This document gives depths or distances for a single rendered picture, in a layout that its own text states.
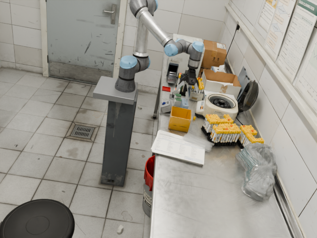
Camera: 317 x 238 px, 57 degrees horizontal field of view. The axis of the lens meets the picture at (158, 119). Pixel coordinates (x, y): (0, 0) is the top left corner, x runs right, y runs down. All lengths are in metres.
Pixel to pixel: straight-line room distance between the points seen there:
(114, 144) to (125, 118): 0.27
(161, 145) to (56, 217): 0.67
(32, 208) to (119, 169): 1.04
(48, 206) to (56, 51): 2.77
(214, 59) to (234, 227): 1.88
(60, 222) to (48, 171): 1.24
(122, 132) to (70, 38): 2.01
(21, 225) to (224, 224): 0.95
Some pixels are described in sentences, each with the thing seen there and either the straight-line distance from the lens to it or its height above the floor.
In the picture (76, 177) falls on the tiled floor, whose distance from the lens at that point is 2.73.
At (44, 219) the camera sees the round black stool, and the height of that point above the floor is 0.65.
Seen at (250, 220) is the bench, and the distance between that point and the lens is 1.52.
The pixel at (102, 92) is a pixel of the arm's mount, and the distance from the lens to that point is 2.09.
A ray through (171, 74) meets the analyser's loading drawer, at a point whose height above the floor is 0.94.
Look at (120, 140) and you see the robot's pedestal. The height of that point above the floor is 0.50.
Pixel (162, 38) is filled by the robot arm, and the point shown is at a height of 1.38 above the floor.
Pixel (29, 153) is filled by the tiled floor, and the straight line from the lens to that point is 3.00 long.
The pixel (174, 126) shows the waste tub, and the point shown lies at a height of 0.91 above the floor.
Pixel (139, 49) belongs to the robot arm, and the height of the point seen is 1.19.
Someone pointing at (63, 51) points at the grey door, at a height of 0.41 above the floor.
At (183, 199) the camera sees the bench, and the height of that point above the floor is 0.87.
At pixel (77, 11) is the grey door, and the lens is 3.89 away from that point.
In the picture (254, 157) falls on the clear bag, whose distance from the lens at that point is 1.72.
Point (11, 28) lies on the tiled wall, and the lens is 4.34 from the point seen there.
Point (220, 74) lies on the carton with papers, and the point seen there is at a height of 1.00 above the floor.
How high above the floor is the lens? 1.93
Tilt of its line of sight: 32 degrees down
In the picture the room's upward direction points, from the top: 12 degrees clockwise
